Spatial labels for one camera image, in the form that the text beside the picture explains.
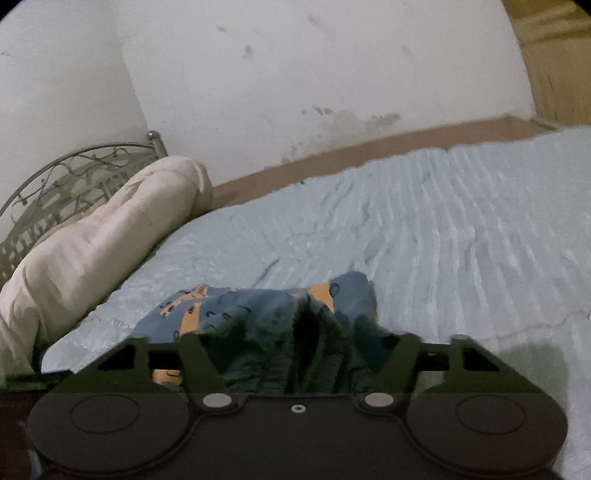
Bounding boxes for light blue quilted bed cover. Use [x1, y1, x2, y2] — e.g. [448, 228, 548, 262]
[41, 127, 590, 479]

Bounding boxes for grey metal headboard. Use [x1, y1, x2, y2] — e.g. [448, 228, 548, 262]
[1, 130, 167, 283]

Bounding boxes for brown wooden bed frame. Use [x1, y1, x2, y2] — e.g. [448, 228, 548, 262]
[211, 116, 563, 210]

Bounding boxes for blue pants with orange cars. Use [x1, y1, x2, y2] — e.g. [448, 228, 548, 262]
[133, 272, 399, 395]

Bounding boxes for brown plywood wardrobe panel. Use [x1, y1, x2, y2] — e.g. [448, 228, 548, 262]
[503, 0, 591, 126]

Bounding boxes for rolled cream comforter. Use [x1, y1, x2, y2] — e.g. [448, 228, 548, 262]
[1, 156, 213, 377]

